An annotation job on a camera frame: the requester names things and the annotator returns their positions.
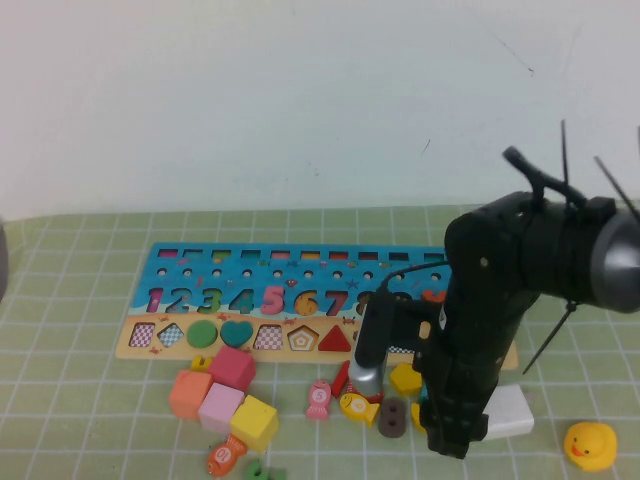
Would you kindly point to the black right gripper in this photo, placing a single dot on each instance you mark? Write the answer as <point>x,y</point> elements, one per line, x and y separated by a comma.
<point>475,340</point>

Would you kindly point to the yellow number six piece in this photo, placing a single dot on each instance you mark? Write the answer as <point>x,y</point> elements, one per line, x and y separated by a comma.
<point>416,417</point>

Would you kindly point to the yellow pentagon piece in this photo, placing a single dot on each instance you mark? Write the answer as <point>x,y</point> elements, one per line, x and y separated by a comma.
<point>404,380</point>

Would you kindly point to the brown number eight piece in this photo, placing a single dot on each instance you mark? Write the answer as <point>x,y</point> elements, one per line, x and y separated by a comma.
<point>383,420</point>

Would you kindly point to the orange number ten piece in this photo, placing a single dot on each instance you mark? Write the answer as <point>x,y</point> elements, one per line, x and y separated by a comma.
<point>431,296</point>

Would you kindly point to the red triangle piece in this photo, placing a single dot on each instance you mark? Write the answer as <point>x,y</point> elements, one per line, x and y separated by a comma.
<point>334,342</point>

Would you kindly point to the blue number shape puzzle board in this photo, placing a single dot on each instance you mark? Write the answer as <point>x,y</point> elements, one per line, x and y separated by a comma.
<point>320,280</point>

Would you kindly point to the green number piece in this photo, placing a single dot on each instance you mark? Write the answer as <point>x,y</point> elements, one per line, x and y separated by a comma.
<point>256,471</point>

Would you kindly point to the pink number five piece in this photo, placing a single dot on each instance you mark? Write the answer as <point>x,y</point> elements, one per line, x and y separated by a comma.
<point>270,290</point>

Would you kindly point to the teal heart piece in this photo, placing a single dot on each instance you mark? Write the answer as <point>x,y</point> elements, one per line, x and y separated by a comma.
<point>236,332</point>

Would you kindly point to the small yellow number piece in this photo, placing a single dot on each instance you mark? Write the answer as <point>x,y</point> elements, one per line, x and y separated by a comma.
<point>199,364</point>

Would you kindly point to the green circle piece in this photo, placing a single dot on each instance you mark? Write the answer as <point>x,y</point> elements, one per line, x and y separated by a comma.
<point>202,334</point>

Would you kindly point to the white rectangular block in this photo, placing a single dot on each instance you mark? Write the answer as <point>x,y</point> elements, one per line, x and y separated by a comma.
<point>510,415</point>

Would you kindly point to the red toy fish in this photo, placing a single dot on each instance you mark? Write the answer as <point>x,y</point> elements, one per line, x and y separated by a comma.
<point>378,397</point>

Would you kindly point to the yellow toy fish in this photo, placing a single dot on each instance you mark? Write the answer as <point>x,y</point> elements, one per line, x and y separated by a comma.
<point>357,406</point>

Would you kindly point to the black zip tie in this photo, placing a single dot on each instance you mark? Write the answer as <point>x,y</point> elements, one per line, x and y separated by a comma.
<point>565,155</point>
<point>615,182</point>
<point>550,337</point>

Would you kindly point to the pink toy fish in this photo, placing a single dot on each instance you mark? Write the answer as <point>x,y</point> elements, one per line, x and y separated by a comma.
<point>319,397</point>

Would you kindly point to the yellow rubber duck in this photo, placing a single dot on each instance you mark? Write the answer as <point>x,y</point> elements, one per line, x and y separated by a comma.
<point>590,445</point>

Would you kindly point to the yellow wooden cube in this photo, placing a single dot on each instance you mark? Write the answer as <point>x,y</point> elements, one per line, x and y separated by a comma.
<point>252,422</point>

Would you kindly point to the magenta wooden cube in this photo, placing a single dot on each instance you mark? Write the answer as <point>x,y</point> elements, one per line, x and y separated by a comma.
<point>231,365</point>

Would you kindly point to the light pink wooden cube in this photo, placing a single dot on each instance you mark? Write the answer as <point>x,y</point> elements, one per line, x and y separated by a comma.
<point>220,407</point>

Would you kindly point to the orange toy fish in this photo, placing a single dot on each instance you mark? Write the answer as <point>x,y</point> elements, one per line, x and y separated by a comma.
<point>222,455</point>

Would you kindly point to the orange wooden cube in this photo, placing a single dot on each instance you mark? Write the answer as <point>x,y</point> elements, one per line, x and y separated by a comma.
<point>190,395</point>

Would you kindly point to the green checked tablecloth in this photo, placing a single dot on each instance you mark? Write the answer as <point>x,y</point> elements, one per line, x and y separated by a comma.
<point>75,400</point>

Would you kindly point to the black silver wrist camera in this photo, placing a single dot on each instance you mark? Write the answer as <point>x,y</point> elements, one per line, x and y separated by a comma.
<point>370,340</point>

